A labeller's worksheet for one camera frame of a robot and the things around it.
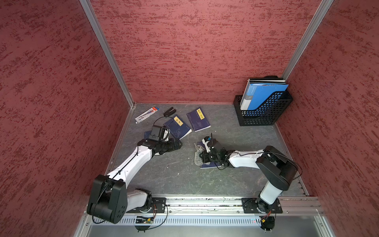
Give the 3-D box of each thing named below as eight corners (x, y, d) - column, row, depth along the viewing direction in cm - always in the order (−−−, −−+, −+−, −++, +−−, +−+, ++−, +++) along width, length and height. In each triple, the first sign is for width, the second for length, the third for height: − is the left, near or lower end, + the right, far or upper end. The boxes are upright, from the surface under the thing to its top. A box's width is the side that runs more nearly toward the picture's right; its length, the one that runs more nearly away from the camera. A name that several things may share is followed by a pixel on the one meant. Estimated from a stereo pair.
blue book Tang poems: (194, 132, 106) (194, 129, 103) (186, 113, 118) (185, 110, 115) (210, 127, 109) (210, 124, 106) (200, 109, 121) (200, 106, 118)
